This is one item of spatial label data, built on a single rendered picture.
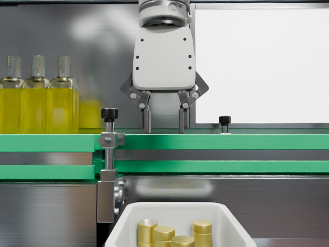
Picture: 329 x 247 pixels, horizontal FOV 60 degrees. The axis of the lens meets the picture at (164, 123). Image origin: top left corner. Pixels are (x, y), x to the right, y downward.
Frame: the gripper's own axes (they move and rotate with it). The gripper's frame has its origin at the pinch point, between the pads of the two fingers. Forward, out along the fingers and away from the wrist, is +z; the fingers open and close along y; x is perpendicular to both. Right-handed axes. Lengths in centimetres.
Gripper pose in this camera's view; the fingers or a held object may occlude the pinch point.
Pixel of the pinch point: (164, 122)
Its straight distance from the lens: 46.4
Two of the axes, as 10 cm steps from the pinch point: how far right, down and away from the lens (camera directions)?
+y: -10.0, 0.0, 0.4
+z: 0.0, 10.0, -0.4
